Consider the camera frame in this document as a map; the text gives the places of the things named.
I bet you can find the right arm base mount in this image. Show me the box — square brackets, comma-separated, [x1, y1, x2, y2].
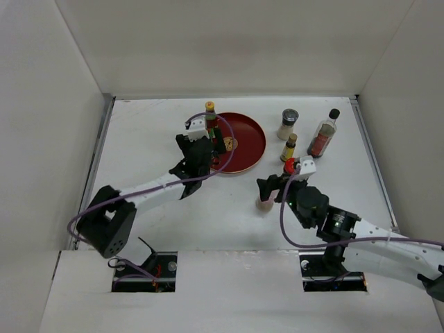
[298, 246, 367, 292]

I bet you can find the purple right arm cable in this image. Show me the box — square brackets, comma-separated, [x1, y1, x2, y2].
[279, 173, 444, 250]

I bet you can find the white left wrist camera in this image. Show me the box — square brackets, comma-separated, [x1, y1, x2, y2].
[185, 117, 209, 142]

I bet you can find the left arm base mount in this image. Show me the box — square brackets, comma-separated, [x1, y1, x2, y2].
[108, 238, 178, 293]

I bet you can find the yellow-cap green-label sauce bottle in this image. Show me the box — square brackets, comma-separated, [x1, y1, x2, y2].
[205, 101, 218, 140]

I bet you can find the black-top pepper grinder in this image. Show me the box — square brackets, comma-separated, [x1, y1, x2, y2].
[277, 108, 299, 140]

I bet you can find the red-lid chili sauce jar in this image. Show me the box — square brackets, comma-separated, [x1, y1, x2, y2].
[283, 157, 297, 175]

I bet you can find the tall soy sauce bottle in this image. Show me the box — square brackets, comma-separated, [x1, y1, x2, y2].
[307, 108, 340, 158]

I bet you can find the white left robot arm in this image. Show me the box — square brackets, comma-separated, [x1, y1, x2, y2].
[76, 129, 266, 259]

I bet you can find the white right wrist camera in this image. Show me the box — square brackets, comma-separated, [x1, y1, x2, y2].
[294, 155, 316, 181]

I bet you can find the round red tray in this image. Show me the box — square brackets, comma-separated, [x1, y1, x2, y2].
[212, 112, 266, 173]

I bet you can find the pink-lid small jar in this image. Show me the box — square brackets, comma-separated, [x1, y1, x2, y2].
[255, 195, 275, 213]

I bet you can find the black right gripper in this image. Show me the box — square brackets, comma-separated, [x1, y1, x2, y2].
[257, 171, 312, 228]

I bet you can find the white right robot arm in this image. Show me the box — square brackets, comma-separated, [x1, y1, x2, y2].
[267, 160, 443, 301]

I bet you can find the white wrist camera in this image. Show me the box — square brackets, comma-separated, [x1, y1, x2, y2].
[185, 117, 209, 142]
[294, 155, 316, 181]

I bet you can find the small yellow-label dark bottle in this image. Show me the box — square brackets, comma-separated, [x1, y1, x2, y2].
[280, 133, 298, 162]

